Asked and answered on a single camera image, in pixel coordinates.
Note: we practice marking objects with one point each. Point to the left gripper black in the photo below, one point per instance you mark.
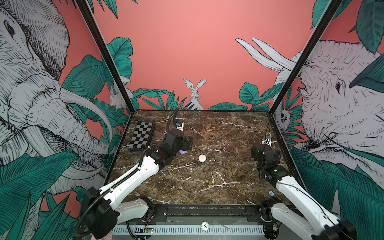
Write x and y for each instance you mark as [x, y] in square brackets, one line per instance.
[185, 146]

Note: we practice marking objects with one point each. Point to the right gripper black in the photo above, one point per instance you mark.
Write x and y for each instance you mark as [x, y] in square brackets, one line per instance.
[255, 153]

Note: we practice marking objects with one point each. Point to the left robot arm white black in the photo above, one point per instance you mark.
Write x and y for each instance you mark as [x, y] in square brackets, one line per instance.
[102, 209]

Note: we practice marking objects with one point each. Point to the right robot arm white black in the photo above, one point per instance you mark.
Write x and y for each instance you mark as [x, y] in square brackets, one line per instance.
[313, 221]

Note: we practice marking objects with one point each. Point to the black white checkerboard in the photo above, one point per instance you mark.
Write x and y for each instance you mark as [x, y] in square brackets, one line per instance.
[142, 136]

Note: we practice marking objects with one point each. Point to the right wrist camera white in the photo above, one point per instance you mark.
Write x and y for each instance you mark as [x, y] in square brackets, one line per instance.
[267, 140]

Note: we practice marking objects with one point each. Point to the black mounting rail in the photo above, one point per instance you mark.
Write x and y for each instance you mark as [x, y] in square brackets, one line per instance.
[227, 214]

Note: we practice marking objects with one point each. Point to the poker chip on duct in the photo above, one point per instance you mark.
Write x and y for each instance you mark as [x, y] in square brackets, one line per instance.
[205, 226]

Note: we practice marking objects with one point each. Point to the white slotted cable duct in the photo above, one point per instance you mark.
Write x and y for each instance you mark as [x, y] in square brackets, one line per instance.
[215, 230]

